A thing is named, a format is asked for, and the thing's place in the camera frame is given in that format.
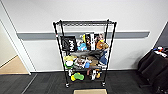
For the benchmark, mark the large brown cardboard box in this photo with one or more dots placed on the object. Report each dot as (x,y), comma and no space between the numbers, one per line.
(90,91)

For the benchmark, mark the black tall box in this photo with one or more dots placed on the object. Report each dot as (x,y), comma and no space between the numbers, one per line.
(88,41)

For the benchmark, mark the yellow slim pack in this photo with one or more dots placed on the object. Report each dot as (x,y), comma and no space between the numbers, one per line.
(83,37)

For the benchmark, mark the white printed pack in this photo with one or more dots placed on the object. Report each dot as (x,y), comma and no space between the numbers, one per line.
(79,61)

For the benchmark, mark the black Huel bag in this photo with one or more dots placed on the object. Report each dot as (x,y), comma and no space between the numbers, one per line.
(69,44)

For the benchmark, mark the orange plush toy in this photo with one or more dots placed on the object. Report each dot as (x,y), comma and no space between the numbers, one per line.
(100,45)

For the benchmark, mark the brown cardboard boxes stack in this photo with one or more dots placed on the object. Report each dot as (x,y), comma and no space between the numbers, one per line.
(93,61)

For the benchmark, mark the small blue box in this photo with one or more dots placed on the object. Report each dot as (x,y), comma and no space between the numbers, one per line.
(86,64)

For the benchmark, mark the yellow bowl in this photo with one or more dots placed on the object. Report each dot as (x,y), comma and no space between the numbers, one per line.
(70,57)

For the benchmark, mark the box with photo print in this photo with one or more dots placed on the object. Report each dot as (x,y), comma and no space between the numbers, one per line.
(99,36)

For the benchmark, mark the blue and white bag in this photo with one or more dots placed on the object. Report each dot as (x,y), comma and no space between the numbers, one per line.
(104,59)

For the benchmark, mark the small orange item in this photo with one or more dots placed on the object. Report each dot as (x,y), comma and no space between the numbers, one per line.
(88,72)

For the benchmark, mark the black and white box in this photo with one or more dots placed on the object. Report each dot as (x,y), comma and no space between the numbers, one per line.
(94,74)

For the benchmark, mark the yellow and green toy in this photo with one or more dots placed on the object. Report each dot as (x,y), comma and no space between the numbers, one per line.
(77,77)

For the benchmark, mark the small yellow item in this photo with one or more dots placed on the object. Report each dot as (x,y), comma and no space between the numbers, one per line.
(98,75)

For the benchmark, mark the black chair cart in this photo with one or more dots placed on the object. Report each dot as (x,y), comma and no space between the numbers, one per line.
(153,73)

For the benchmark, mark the red and white items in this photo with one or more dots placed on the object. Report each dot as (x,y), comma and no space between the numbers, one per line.
(160,52)

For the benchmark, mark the long grey wall band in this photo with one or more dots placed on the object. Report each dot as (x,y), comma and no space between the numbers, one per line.
(40,35)

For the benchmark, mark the white door frame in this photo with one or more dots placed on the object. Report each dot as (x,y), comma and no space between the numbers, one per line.
(18,50)

